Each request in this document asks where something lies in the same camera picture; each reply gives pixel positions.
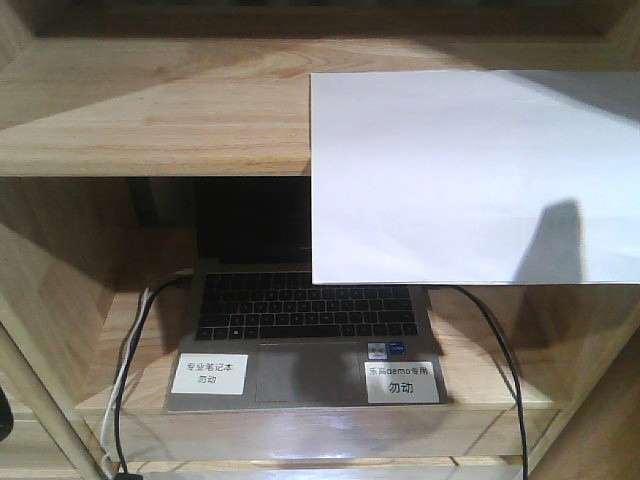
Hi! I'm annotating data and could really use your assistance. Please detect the white paper sheet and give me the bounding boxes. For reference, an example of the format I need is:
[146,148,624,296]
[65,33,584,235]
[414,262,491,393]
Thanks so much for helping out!
[311,70,639,285]

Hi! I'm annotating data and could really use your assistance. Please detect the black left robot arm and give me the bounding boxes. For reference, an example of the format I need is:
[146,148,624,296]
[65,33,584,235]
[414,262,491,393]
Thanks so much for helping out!
[0,388,14,441]

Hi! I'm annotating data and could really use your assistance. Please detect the grey open laptop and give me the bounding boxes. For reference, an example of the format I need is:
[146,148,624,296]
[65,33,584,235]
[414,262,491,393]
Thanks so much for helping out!
[166,177,447,413]

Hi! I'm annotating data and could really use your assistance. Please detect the white laptop label right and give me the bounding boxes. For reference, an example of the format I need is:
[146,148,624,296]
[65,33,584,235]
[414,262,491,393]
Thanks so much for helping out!
[365,361,440,404]

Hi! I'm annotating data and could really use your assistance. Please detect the white laptop label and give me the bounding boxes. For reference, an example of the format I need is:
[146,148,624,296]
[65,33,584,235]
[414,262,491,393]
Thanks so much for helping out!
[171,353,248,395]
[365,361,440,404]

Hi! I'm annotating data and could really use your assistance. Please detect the white laptop label left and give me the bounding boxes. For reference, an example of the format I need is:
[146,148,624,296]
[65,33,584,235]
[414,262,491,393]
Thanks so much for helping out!
[171,353,248,395]

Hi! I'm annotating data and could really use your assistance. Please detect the cream diagonal pole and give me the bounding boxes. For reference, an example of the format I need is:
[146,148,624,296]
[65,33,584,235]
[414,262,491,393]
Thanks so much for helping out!
[1,297,104,479]

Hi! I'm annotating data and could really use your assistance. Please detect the black cable right side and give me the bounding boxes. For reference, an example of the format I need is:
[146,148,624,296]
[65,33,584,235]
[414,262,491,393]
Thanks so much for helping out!
[452,285,531,480]

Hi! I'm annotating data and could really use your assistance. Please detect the black laptop cable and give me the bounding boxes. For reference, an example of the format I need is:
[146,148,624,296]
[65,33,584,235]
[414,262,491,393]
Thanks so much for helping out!
[112,272,194,480]

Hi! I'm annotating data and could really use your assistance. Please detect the white laptop cable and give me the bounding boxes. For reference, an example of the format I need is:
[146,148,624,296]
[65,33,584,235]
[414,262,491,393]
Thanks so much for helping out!
[99,287,151,480]

